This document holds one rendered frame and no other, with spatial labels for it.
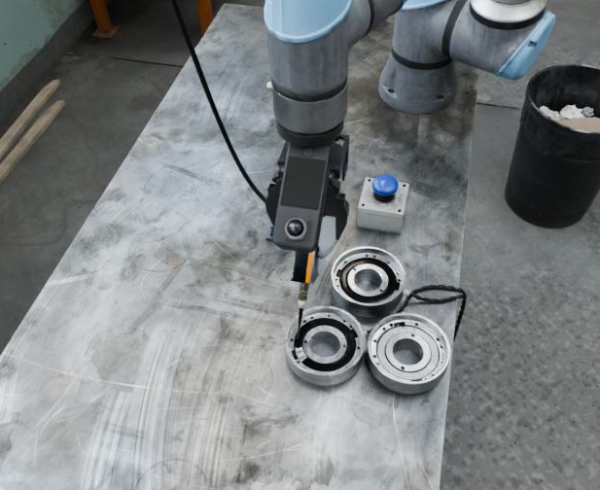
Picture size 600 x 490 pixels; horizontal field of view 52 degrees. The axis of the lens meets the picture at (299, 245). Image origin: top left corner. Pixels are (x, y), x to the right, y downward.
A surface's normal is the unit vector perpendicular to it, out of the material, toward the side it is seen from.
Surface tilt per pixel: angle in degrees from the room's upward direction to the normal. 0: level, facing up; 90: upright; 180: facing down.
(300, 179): 32
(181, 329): 0
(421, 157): 0
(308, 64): 90
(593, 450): 0
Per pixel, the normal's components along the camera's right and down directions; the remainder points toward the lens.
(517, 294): -0.03, -0.65
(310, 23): 0.04, 0.73
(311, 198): -0.13, -0.15
